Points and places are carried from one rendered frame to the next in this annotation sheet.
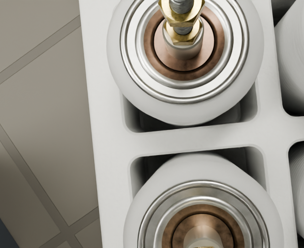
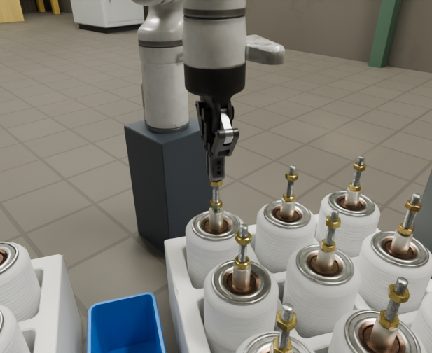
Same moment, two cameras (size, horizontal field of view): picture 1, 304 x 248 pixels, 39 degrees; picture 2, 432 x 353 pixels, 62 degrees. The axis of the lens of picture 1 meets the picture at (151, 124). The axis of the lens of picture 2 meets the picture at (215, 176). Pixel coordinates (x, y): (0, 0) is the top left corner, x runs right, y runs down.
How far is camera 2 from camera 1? 47 cm
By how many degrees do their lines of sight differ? 55
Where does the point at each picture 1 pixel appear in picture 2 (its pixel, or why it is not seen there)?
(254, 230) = (225, 235)
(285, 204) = not seen: hidden behind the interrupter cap
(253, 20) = (302, 230)
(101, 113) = (251, 227)
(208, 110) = (265, 223)
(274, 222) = (229, 242)
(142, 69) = (272, 206)
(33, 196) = not seen: hidden behind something
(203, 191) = (235, 222)
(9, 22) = not seen: hidden behind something
